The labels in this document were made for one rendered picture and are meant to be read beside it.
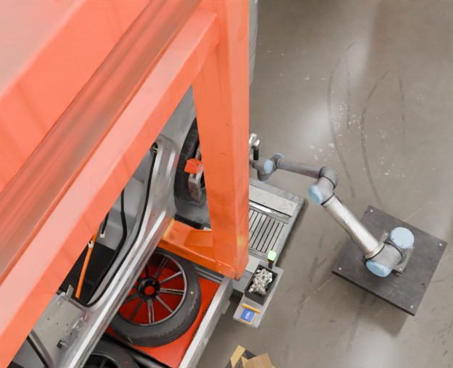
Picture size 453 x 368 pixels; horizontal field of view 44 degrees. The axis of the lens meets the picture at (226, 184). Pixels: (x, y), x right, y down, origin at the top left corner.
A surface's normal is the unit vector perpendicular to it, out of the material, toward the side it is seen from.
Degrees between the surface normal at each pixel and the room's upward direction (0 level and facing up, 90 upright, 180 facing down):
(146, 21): 0
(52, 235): 0
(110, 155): 0
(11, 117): 90
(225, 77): 90
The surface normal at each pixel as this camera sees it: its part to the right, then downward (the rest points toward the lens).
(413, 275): -0.04, -0.51
